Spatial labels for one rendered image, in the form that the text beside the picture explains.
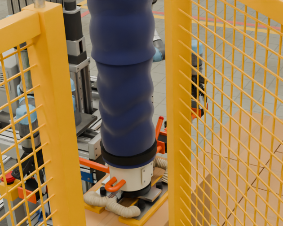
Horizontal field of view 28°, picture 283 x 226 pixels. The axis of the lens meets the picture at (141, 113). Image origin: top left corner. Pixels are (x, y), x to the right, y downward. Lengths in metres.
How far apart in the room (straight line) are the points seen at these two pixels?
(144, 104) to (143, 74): 0.12
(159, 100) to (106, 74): 3.21
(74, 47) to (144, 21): 0.95
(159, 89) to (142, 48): 3.44
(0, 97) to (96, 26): 1.29
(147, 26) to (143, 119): 0.37
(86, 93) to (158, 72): 2.80
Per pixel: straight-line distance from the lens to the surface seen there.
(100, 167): 2.34
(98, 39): 1.98
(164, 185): 2.41
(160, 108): 5.06
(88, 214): 2.32
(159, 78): 5.63
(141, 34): 1.96
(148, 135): 2.16
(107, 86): 2.06
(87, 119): 2.80
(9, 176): 2.46
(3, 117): 3.04
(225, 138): 3.57
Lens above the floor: 2.39
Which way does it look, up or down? 29 degrees down
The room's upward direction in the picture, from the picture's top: 3 degrees counter-clockwise
